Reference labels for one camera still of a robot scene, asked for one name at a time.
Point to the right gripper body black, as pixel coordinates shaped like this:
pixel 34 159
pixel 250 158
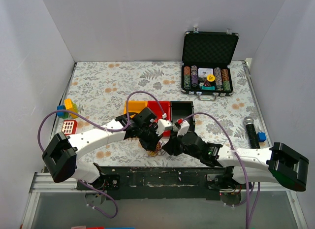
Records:
pixel 173 146

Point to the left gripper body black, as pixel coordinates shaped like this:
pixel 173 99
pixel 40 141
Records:
pixel 147 142

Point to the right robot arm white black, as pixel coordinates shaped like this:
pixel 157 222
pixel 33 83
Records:
pixel 277 164

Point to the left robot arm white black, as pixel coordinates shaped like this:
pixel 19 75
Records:
pixel 63 154

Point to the floral patterned table mat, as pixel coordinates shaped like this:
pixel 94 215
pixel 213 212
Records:
pixel 100 89

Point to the yellow plastic bin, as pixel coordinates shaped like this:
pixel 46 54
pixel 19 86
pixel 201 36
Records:
pixel 135 106

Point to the black plastic bin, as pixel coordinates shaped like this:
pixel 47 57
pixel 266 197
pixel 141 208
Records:
pixel 179 110

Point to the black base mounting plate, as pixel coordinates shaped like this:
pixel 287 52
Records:
pixel 164 182

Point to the black handheld microphone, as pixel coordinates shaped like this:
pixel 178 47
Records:
pixel 251 132

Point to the small blue block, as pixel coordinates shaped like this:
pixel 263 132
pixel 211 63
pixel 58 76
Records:
pixel 261 136

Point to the red white toy brick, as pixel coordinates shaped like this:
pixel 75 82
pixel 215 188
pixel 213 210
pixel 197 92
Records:
pixel 69 127

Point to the black poker chip case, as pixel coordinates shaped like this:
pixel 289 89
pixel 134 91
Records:
pixel 206 59

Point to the stacked colourful toy bricks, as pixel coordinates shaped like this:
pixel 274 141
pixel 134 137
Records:
pixel 67 110

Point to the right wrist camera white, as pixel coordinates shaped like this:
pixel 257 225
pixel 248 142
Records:
pixel 182 126

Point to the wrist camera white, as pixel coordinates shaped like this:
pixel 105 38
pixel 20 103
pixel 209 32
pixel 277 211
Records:
pixel 162 126
pixel 182 126

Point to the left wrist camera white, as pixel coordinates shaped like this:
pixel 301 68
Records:
pixel 162 126

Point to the aluminium frame rail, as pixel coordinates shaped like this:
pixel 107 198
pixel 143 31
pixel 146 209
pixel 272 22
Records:
pixel 43 183

